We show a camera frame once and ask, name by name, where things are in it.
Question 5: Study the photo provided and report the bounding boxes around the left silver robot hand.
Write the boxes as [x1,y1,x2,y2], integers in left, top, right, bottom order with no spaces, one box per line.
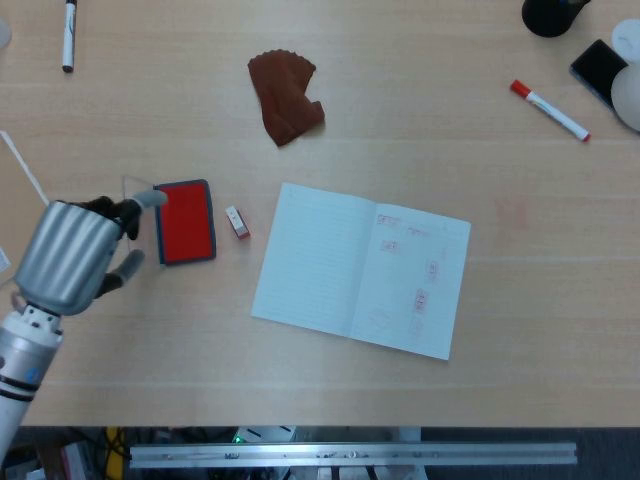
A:
[10,188,169,317]

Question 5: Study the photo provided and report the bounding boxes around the red ink pad clear lid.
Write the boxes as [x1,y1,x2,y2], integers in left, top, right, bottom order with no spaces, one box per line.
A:
[122,174,217,267]

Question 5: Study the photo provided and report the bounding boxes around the small red white stamp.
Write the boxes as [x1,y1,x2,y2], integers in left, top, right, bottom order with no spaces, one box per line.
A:
[224,204,251,240]

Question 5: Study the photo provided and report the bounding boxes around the open lined white notebook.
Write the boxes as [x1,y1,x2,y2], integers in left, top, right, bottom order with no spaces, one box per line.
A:
[250,181,473,361]

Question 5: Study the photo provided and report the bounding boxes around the black cap whiteboard marker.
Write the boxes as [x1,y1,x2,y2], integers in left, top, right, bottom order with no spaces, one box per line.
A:
[60,0,79,74]

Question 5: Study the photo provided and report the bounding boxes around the brown crumpled cloth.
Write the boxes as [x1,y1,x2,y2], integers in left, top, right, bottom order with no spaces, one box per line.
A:
[247,48,327,149]

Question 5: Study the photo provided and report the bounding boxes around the white device with green light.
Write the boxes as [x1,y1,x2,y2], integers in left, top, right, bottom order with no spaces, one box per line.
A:
[232,425,299,445]

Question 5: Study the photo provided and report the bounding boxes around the red cap whiteboard marker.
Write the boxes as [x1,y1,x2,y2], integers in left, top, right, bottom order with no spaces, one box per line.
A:
[509,79,592,143]

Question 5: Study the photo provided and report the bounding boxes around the black mesh pen holder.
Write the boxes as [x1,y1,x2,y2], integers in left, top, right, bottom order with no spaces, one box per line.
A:
[521,0,592,39]

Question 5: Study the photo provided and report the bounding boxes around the black smartphone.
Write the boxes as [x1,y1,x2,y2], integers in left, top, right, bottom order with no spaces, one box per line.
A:
[569,38,630,110]

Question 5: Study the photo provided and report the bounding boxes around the beige upturned bowl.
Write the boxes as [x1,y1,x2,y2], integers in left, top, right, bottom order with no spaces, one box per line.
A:
[610,64,640,134]

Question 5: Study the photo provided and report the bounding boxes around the white round lid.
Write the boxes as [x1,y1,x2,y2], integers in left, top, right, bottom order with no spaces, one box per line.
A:
[611,18,640,66]

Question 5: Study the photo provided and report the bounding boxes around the aluminium rail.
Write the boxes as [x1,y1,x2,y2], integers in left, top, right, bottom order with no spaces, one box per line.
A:
[128,440,579,470]

